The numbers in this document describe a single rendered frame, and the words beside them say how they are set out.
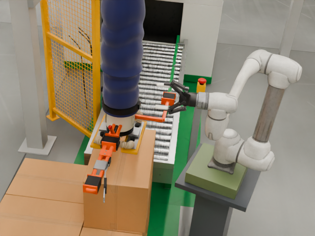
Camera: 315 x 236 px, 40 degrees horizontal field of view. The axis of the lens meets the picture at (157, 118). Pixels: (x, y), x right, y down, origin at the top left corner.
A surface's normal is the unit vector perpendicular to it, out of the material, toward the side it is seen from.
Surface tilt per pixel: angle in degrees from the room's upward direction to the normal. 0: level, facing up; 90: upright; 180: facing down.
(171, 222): 0
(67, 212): 0
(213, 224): 90
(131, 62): 100
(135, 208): 90
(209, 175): 2
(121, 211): 90
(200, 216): 90
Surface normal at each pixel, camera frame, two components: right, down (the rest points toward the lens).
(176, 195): 0.07, -0.82
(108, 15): -0.52, 0.37
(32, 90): -0.11, 0.56
